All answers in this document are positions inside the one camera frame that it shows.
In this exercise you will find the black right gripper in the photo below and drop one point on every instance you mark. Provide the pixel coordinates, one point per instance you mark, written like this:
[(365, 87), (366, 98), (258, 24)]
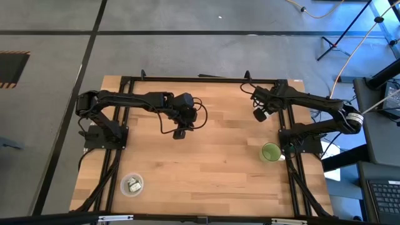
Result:
[(267, 98)]

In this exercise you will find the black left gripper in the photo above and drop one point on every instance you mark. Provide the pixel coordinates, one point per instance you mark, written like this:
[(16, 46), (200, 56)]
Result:
[(186, 117)]

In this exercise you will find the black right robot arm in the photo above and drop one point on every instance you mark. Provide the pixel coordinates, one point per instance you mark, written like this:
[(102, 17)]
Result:
[(312, 100)]

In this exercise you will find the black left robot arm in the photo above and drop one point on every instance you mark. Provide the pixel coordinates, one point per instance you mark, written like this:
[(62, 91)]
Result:
[(125, 98)]

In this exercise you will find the clear round plastic container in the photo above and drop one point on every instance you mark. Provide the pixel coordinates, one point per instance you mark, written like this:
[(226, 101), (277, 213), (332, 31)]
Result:
[(125, 190), (269, 115)]

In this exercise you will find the green plastic cup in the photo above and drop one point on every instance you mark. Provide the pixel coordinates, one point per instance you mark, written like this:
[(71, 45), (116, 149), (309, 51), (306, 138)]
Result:
[(270, 152)]

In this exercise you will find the white sheet under table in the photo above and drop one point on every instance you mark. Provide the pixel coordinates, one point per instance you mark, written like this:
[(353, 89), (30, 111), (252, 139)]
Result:
[(332, 153)]

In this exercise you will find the black desk support bar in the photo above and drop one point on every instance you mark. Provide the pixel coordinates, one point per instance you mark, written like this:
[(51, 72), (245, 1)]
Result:
[(343, 157)]

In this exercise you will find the black tripod stand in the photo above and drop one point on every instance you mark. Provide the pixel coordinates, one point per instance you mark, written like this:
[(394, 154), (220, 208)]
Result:
[(341, 33)]

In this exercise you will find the black diagonal beam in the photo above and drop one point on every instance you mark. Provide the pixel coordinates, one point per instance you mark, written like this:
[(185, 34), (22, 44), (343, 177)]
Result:
[(386, 74)]

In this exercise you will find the black keyboard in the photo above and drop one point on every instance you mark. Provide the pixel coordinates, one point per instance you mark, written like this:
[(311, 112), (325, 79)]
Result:
[(386, 198)]

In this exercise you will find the black floor hatch striped edge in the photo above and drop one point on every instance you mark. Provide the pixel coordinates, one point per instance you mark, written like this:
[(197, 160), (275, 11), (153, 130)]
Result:
[(12, 67)]

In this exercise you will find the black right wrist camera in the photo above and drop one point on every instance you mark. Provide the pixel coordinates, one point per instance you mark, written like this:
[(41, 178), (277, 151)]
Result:
[(259, 114)]

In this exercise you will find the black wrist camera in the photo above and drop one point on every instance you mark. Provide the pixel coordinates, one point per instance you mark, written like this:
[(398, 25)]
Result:
[(179, 134), (259, 114)]

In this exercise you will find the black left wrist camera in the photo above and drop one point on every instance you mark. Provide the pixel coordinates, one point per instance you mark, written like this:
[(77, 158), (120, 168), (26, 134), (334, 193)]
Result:
[(179, 134)]

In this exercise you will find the black metal table frame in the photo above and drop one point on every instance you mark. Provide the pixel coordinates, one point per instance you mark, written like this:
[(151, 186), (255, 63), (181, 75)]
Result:
[(203, 80)]

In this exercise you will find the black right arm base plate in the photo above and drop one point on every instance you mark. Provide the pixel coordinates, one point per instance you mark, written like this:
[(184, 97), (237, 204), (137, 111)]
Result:
[(312, 145)]

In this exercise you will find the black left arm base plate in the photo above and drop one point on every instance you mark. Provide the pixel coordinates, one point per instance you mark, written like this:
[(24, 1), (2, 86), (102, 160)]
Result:
[(93, 142)]

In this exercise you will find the silver metal frame bracket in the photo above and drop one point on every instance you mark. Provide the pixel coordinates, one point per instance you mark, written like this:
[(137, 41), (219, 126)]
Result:
[(115, 217), (289, 222)]

